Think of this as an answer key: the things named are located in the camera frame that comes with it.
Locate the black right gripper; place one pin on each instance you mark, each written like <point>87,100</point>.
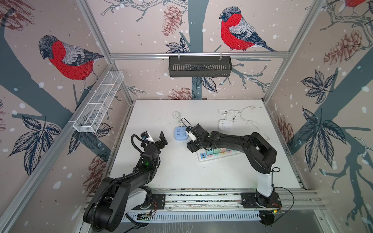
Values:
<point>192,145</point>

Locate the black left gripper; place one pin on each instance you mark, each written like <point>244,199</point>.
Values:
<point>161,145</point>

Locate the blue square power socket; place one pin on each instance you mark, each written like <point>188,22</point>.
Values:
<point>180,133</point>

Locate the white square power socket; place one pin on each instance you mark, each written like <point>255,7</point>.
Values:
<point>225,125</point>

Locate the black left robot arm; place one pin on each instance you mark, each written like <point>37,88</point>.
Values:
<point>116,196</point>

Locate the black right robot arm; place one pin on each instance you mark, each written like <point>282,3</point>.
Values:
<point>259,152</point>

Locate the white multicolour power strip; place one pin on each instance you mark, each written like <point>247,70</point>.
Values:
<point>213,154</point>

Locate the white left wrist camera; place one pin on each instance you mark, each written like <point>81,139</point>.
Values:
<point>146,138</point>

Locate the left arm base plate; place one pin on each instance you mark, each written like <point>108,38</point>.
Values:
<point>157,203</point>

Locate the black wire basket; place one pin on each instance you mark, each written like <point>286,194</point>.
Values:
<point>200,66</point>

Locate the white wire mesh shelf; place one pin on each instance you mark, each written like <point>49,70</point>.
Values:
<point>95,110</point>

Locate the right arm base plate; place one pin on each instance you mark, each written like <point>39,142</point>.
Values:
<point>257,200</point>

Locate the aluminium mounting rail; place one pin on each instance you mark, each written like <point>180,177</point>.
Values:
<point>183,200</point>

